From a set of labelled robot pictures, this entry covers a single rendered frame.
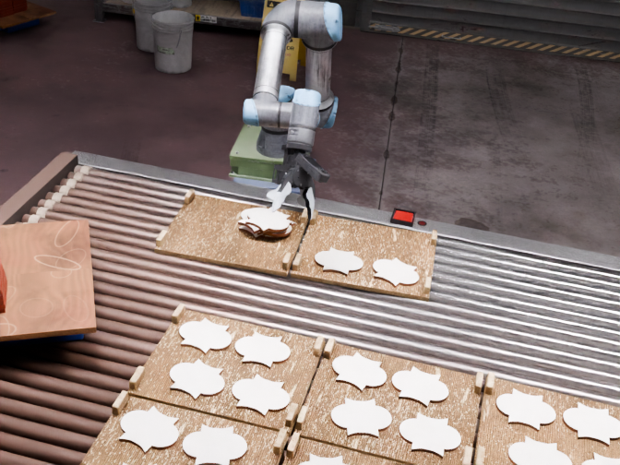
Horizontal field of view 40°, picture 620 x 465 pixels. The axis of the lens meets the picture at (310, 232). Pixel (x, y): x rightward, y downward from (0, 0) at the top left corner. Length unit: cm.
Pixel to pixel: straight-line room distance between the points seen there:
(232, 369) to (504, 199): 310
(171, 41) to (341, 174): 177
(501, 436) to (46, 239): 133
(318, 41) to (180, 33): 346
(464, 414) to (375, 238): 79
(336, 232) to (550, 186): 273
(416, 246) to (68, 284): 108
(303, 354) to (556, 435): 66
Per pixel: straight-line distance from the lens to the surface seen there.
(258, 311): 243
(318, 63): 285
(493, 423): 218
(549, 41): 742
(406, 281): 255
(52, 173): 303
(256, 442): 203
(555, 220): 497
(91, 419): 215
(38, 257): 245
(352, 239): 273
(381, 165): 520
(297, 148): 237
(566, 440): 220
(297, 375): 220
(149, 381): 218
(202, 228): 273
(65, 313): 224
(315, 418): 210
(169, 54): 622
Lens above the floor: 241
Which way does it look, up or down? 33 degrees down
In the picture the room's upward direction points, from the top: 5 degrees clockwise
